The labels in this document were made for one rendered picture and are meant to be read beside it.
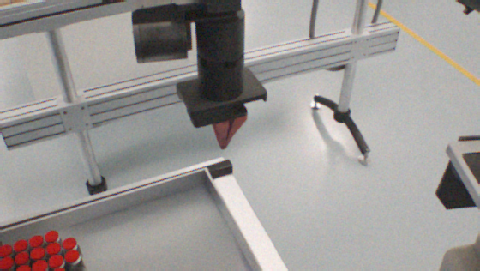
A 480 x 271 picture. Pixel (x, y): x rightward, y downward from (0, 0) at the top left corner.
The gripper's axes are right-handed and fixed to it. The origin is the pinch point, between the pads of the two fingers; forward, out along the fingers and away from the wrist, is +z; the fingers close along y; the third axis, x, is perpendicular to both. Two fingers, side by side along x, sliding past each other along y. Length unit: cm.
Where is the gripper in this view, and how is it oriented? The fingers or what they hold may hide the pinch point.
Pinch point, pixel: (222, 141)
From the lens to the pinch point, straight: 63.1
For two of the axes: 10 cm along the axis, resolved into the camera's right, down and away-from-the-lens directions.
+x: 3.9, 6.1, -6.9
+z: -0.1, 7.5, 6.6
